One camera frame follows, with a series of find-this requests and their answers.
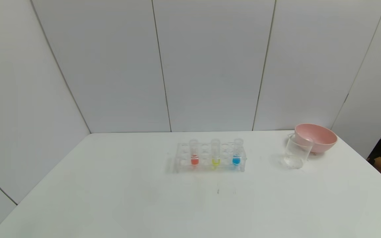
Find test tube with red pigment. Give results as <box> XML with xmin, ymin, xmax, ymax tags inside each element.
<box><xmin>189</xmin><ymin>139</ymin><xmax>199</xmax><ymax>166</ymax></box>

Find clear glass beaker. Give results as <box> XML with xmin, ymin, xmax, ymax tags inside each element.
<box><xmin>283</xmin><ymin>133</ymin><xmax>314</xmax><ymax>170</ymax></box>

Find test tube with yellow pigment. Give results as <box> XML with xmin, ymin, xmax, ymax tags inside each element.
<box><xmin>210</xmin><ymin>139</ymin><xmax>221</xmax><ymax>167</ymax></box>

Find test tube with blue pigment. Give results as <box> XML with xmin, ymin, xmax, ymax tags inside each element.
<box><xmin>233</xmin><ymin>138</ymin><xmax>244</xmax><ymax>166</ymax></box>

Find pink plastic bowl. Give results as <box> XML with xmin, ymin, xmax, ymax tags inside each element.
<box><xmin>294</xmin><ymin>123</ymin><xmax>338</xmax><ymax>154</ymax></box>

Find clear plastic test tube rack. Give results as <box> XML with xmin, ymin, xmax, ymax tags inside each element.
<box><xmin>173</xmin><ymin>141</ymin><xmax>247</xmax><ymax>174</ymax></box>

